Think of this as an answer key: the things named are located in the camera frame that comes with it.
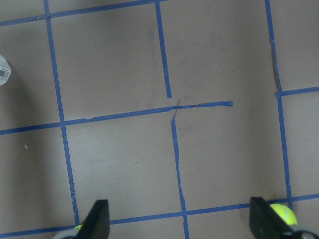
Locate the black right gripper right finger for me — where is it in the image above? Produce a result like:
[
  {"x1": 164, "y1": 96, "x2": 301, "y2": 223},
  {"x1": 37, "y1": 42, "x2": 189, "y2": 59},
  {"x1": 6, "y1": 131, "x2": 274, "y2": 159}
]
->
[{"x1": 249, "y1": 197, "x2": 294, "y2": 239}]

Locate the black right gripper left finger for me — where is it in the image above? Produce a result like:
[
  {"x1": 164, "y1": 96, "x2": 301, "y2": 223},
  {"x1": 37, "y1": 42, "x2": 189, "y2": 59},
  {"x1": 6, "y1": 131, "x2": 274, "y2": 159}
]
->
[{"x1": 76, "y1": 199, "x2": 110, "y2": 239}]

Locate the tennis ball can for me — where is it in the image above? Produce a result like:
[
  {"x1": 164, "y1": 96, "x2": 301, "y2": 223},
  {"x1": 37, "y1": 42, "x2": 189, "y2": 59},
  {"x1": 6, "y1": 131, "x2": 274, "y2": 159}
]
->
[{"x1": 0, "y1": 55, "x2": 11, "y2": 86}]

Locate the middle tennis ball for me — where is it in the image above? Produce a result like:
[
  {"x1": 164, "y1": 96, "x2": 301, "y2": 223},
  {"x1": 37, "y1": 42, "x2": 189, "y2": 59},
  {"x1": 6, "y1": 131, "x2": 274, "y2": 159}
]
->
[{"x1": 73, "y1": 224, "x2": 83, "y2": 231}]

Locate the tennis ball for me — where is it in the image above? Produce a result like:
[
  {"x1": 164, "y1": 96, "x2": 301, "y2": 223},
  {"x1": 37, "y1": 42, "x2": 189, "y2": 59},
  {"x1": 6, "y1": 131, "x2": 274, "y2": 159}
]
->
[
  {"x1": 73, "y1": 224, "x2": 83, "y2": 231},
  {"x1": 270, "y1": 204, "x2": 298, "y2": 226}
]

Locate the near tennis ball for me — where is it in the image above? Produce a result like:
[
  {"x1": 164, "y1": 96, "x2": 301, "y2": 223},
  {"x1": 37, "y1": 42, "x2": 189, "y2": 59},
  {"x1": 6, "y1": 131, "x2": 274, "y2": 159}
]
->
[{"x1": 270, "y1": 204, "x2": 298, "y2": 226}]

